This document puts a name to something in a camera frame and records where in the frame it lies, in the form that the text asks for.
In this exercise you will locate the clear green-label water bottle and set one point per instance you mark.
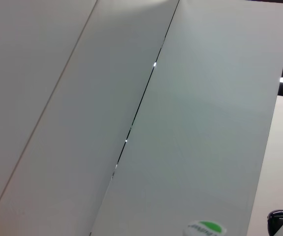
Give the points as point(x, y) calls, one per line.
point(205, 228)

